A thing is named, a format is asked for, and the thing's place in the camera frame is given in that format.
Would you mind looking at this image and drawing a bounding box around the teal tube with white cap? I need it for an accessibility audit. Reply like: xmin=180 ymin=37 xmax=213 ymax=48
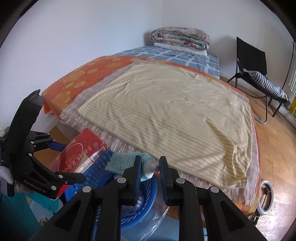
xmin=105 ymin=152 xmax=160 ymax=181

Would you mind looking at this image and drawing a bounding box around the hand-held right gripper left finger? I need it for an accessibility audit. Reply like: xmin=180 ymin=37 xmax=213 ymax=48
xmin=30 ymin=155 xmax=142 ymax=241

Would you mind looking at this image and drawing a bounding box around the clear plastic bag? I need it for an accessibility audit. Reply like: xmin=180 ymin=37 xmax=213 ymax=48
xmin=128 ymin=196 xmax=181 ymax=241

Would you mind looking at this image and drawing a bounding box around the white ring light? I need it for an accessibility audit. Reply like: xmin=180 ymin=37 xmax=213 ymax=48
xmin=259 ymin=180 xmax=276 ymax=215

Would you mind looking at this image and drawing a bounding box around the black white striped cloth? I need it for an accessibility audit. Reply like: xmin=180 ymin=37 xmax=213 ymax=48
xmin=242 ymin=69 xmax=287 ymax=100

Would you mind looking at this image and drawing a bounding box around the blue plastic basket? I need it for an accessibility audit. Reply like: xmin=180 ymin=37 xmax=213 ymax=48
xmin=62 ymin=150 xmax=158 ymax=230

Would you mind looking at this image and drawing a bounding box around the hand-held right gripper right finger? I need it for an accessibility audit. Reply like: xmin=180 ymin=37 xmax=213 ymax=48
xmin=159 ymin=156 xmax=266 ymax=241

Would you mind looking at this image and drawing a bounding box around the black folding chair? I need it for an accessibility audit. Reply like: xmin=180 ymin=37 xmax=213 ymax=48
xmin=227 ymin=36 xmax=290 ymax=124

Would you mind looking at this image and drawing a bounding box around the orange flowered sheet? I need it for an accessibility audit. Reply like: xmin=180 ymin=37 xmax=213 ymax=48
xmin=42 ymin=55 xmax=263 ymax=215

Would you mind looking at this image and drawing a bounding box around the person's left forearm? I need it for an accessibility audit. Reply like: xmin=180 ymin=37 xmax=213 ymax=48
xmin=0 ymin=190 xmax=63 ymax=241

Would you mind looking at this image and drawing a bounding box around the blue checked bed sheet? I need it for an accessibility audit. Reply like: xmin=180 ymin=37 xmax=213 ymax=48
xmin=112 ymin=45 xmax=220 ymax=80

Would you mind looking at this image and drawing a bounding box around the person's left hand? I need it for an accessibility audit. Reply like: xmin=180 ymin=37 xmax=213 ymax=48
xmin=0 ymin=165 xmax=12 ymax=184

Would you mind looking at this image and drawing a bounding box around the folded floral quilt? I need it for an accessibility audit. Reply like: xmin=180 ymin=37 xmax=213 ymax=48
xmin=150 ymin=27 xmax=211 ymax=52

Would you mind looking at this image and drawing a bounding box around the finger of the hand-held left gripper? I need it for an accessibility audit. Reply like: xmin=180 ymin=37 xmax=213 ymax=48
xmin=26 ymin=131 xmax=68 ymax=153
xmin=27 ymin=154 xmax=86 ymax=185

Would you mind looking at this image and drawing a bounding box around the red cardboard box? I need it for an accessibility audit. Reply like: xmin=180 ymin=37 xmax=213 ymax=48
xmin=47 ymin=128 xmax=108 ymax=175

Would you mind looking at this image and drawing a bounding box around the yellow green packaging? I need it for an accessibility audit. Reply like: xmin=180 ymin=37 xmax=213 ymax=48
xmin=289 ymin=62 xmax=296 ymax=114

